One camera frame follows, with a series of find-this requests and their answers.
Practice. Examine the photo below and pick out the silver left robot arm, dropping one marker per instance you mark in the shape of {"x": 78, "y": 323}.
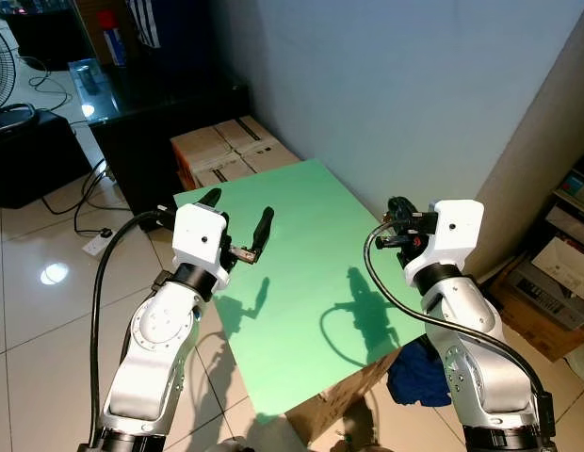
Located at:
{"x": 151, "y": 348}

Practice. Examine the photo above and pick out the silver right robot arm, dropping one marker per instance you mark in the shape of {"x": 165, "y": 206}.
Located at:
{"x": 476, "y": 348}

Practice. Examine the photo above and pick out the taped brown cardboard box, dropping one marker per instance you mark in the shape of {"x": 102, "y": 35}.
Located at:
{"x": 231, "y": 151}

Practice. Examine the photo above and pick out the green table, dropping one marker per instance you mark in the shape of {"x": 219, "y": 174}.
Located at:
{"x": 311, "y": 282}

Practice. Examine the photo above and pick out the black glass-topped cabinet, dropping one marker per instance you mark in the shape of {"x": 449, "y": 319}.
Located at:
{"x": 170, "y": 122}

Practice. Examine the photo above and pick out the white power strip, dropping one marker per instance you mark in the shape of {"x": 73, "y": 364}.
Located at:
{"x": 100, "y": 244}

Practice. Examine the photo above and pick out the blue cloth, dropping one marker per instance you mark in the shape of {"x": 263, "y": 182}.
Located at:
{"x": 419, "y": 377}

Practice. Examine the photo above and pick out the barcode printed cardboard box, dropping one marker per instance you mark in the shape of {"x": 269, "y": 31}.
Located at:
{"x": 542, "y": 306}

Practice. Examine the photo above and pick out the white paper envelope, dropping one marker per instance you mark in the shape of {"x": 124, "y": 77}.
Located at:
{"x": 567, "y": 266}

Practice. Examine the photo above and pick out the cardboard box under table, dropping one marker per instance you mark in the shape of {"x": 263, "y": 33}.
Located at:
{"x": 339, "y": 400}

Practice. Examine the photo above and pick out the black speaker box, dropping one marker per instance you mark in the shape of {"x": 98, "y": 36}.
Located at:
{"x": 33, "y": 165}

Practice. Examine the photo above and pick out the red-capped spray can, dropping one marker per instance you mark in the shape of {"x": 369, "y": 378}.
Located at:
{"x": 111, "y": 40}

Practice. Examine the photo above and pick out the dark white-striped garment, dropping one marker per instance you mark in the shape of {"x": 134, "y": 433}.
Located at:
{"x": 144, "y": 21}

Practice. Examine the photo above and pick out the standing fan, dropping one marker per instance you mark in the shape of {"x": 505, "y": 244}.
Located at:
{"x": 0, "y": 66}

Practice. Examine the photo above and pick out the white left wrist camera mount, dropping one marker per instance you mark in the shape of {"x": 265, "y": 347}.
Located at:
{"x": 198, "y": 240}

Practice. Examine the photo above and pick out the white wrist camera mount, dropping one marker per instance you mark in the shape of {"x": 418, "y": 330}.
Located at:
{"x": 198, "y": 240}
{"x": 452, "y": 235}

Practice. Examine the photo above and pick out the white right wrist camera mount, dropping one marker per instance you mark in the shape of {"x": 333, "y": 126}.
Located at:
{"x": 452, "y": 235}

